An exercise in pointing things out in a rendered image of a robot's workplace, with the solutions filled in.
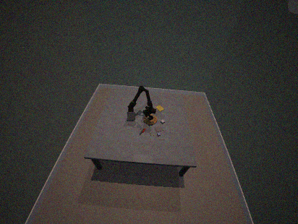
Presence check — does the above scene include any round orange bead board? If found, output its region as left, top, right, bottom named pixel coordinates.
left=143, top=114, right=157, bottom=125

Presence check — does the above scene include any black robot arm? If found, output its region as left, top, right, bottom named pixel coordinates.
left=128, top=86, right=156, bottom=113

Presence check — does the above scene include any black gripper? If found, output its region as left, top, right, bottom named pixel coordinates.
left=143, top=109, right=153, bottom=120

